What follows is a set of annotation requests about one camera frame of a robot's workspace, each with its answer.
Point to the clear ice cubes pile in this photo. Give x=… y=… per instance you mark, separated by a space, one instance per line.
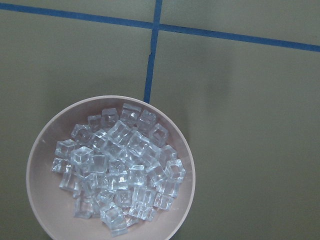
x=119 y=167

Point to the pink bowl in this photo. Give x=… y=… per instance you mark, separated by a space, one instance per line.
x=53 y=207

